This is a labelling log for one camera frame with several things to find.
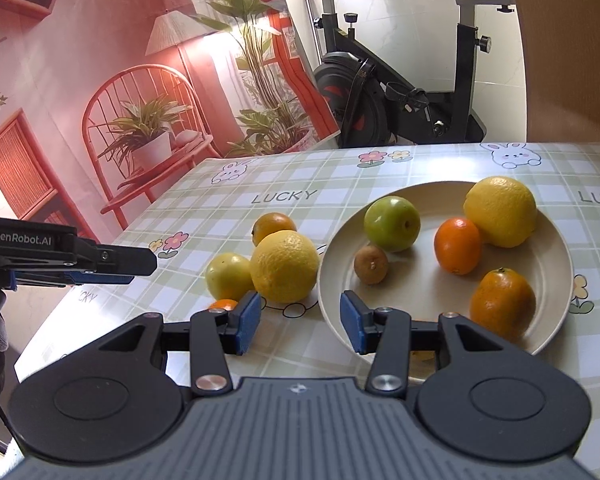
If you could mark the green apple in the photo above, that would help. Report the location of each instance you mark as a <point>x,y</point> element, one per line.
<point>392,223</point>

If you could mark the large yellow orange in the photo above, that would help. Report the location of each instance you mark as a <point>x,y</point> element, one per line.
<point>285,266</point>

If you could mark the small tangerine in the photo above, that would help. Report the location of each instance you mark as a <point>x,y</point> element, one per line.
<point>457,245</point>
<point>223,304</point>
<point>502,304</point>

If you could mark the small brown round fruit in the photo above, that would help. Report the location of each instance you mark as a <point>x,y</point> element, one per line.
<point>371,264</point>

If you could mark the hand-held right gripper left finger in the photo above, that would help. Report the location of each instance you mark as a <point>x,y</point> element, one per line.
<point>247,325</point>

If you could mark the black exercise bike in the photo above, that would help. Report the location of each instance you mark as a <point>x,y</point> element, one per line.
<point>345,90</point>

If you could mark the yellow-green apple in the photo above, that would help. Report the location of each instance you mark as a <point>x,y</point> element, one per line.
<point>227,275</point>

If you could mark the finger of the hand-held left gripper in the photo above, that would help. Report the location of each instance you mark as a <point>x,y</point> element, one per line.
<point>100,278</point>
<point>125,261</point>

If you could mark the yellow lemon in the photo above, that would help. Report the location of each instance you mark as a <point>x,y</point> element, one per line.
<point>500,211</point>

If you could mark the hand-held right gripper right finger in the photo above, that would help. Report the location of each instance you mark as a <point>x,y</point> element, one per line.
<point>354,322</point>

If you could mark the beige plate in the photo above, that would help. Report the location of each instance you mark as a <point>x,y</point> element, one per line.
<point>420,290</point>

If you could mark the printed pink wall backdrop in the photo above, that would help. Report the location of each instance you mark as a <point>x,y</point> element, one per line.
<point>80,35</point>

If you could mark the wooden door panel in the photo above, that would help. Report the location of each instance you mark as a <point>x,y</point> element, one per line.
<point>565,60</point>

